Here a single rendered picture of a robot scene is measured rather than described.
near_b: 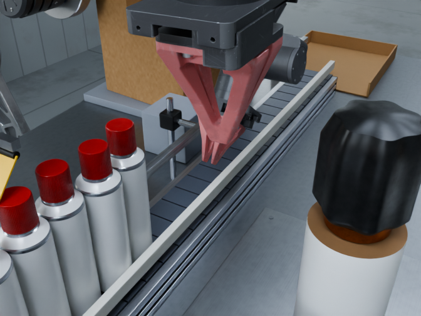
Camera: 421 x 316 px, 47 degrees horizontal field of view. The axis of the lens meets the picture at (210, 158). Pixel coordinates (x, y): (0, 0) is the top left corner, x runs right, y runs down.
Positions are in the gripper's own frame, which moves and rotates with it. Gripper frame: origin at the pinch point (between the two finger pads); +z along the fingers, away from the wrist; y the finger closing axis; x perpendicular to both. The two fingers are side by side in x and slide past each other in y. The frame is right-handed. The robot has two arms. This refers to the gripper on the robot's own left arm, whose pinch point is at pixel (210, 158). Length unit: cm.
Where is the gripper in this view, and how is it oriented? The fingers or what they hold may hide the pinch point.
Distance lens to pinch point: 77.6
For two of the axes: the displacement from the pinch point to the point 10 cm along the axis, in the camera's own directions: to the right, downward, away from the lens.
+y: 8.7, 2.6, -4.3
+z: -3.0, 9.5, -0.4
